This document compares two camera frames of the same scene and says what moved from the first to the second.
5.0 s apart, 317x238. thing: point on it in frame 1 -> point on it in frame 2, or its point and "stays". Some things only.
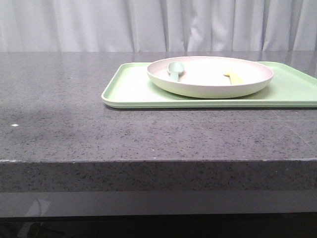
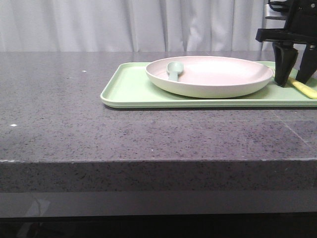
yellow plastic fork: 235,78 -> 305,89
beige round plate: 205,77 stays
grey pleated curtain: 157,26 stays
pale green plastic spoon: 174,68 stays
